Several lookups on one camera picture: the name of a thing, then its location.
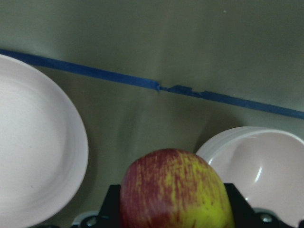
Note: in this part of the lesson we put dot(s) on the red yellow apple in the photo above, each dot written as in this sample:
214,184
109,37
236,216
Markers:
172,188

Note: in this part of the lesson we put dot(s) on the pink plate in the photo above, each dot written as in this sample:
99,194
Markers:
43,146

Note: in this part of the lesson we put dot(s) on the pink bowl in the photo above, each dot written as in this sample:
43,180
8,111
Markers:
266,166

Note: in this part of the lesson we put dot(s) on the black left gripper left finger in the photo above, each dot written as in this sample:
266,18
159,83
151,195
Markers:
109,214

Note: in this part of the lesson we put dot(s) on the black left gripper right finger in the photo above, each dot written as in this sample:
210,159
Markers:
245,216

